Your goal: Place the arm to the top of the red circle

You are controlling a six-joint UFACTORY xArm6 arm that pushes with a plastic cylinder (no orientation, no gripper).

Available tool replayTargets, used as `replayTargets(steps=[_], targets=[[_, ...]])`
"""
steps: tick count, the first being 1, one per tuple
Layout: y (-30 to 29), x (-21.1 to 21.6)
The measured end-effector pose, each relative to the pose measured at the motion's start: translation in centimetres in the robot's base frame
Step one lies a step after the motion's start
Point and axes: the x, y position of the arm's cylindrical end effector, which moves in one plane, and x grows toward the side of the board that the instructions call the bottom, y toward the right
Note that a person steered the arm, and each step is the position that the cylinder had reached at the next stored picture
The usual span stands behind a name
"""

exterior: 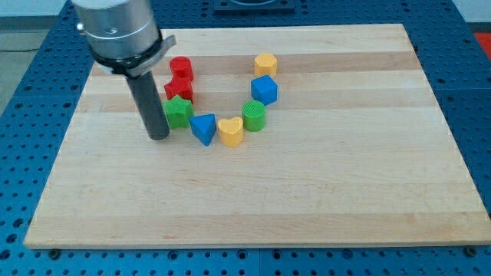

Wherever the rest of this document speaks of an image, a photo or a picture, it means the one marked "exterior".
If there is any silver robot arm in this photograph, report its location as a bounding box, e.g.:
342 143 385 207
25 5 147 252
72 0 176 78

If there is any yellow heart block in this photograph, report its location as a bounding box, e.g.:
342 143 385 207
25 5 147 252
218 117 244 147

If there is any green cylinder block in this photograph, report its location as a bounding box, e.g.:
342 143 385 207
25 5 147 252
242 100 265 132

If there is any blue triangle block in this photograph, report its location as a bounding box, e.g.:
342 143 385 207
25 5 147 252
189 113 216 146

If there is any blue cube block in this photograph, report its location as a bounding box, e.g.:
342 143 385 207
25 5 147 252
251 75 278 106

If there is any wooden board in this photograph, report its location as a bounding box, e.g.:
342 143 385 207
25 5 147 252
24 24 490 249

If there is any green star block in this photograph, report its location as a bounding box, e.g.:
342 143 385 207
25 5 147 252
162 95 194 129

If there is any yellow hexagon block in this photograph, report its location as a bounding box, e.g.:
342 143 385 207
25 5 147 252
254 53 278 77

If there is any red star block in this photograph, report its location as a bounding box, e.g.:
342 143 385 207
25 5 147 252
164 77 193 102

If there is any red cylinder block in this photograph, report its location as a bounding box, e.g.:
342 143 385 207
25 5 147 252
170 56 194 81

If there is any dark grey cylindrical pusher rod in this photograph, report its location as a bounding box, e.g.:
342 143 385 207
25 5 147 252
127 71 170 140

